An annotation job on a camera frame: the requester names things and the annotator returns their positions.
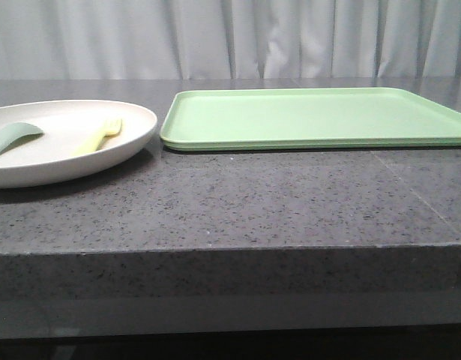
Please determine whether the light green serving tray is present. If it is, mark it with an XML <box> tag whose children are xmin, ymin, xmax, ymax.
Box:
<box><xmin>160</xmin><ymin>87</ymin><xmax>461</xmax><ymax>152</ymax></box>

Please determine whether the white pleated curtain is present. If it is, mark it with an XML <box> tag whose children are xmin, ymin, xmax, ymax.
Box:
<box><xmin>0</xmin><ymin>1</ymin><xmax>461</xmax><ymax>80</ymax></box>

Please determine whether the cream round plate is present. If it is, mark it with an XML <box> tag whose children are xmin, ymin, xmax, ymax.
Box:
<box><xmin>0</xmin><ymin>100</ymin><xmax>157</xmax><ymax>189</ymax></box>

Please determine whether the yellow plastic fork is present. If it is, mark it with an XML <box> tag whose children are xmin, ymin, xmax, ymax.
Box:
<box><xmin>71</xmin><ymin>118</ymin><xmax>122</xmax><ymax>157</ymax></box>

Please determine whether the green plastic spoon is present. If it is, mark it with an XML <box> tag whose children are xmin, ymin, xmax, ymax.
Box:
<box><xmin>0</xmin><ymin>122</ymin><xmax>43</xmax><ymax>154</ymax></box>

